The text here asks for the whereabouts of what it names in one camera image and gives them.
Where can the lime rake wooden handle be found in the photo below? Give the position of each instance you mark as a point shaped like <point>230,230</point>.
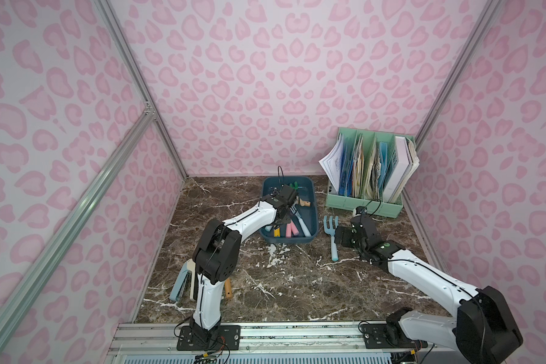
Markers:
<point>228,289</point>

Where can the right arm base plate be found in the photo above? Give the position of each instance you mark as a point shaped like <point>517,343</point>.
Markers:
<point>384,336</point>

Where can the blue plastic folder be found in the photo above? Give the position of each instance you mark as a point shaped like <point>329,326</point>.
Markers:
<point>346,161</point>

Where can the teal plastic storage box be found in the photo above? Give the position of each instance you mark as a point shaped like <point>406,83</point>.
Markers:
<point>309,214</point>

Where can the light blue rake white handle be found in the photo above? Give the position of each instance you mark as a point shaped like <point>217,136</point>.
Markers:
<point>303,225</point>

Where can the green rake wooden handle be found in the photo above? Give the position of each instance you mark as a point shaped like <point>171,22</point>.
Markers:
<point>302,194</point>

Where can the green desktop file organizer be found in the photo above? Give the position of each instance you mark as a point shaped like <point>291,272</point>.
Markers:
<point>369,194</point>

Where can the cream and orange folders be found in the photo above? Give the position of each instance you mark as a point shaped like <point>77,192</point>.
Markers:
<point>357,166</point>

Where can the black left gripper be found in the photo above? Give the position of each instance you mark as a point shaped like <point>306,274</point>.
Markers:
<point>289,202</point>

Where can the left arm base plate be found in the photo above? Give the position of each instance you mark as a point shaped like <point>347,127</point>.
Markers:
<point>221,336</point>

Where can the white binder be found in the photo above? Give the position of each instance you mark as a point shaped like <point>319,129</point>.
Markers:
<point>400,161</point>

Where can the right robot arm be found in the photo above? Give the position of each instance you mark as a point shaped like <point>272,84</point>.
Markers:
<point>479,323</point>

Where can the white printed paper stack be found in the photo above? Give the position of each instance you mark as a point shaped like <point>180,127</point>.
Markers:
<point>332,165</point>

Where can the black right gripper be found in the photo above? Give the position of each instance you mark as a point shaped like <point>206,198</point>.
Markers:
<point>349,236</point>

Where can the aluminium rail front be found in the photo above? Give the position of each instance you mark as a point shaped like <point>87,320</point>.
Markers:
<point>274,342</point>

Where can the light blue mesh folder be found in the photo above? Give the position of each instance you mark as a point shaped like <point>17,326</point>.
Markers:
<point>383,161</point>

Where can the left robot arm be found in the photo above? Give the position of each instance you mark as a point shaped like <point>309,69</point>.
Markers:
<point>217,252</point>

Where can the light blue rake teal handle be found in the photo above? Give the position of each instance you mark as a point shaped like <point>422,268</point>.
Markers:
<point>330,227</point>

